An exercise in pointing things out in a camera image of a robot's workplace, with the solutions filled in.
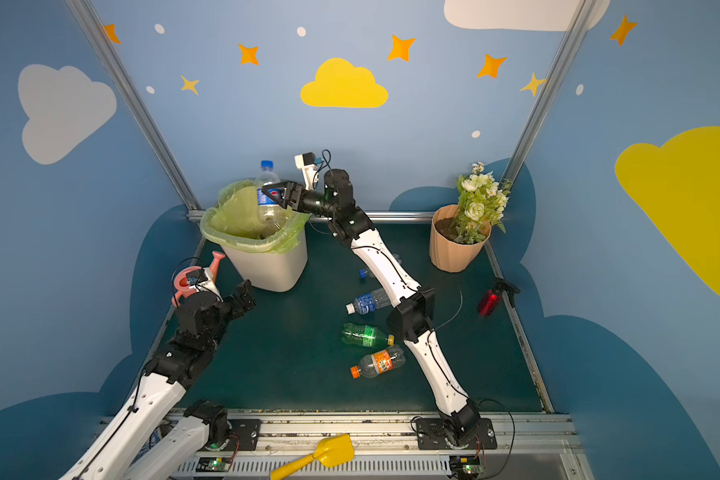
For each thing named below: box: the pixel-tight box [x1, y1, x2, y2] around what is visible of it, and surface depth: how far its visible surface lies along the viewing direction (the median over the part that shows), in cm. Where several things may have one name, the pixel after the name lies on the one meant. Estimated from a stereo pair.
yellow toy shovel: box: [269, 434, 355, 480], surface depth 73 cm
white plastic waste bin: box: [199, 211, 309, 293], surface depth 85 cm
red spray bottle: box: [479, 279, 521, 317], surface depth 90 cm
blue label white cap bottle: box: [346, 288, 391, 315], surface depth 95 cm
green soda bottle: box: [341, 323, 395, 348], surface depth 89 cm
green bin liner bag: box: [200, 179, 311, 254], surface depth 87 cm
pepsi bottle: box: [257, 161, 282, 237], surface depth 76 cm
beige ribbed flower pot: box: [429, 204, 492, 273], surface depth 103 cm
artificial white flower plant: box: [451, 162, 511, 244], surface depth 95 cm
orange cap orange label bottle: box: [350, 344, 406, 379], surface depth 84 cm
